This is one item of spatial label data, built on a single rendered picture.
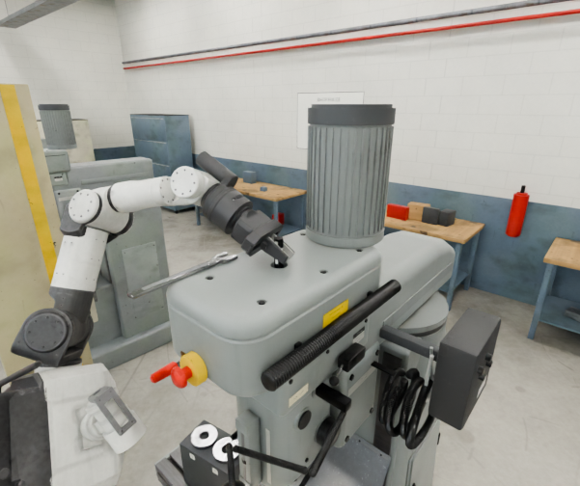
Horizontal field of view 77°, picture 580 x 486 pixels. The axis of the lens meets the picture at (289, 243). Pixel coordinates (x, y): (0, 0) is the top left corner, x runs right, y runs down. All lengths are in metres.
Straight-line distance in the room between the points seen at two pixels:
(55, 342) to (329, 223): 0.63
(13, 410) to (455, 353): 0.87
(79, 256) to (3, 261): 1.42
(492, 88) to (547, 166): 1.03
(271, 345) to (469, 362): 0.44
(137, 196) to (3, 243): 1.50
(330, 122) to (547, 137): 4.06
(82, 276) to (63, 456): 0.36
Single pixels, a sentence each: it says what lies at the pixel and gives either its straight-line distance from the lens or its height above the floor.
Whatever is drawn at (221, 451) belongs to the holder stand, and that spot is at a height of 1.15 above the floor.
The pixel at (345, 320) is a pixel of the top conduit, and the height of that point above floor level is 1.80.
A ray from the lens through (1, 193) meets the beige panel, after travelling 2.28.
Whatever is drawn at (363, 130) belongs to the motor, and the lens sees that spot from 0.82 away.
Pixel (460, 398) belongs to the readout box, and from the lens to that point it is 0.95.
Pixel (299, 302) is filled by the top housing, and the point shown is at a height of 1.88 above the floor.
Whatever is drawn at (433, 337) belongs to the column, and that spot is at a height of 1.50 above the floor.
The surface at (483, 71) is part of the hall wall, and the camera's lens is 4.91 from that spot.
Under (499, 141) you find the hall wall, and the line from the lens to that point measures 4.85.
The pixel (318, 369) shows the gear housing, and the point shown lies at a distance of 0.82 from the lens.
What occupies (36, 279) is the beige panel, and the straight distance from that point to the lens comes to 2.42.
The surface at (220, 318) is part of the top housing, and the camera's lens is 0.62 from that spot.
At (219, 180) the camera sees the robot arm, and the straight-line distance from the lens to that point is 0.81.
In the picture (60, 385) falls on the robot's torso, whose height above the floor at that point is 1.67.
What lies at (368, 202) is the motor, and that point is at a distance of 0.86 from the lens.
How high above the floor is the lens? 2.21
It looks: 21 degrees down
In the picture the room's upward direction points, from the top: straight up
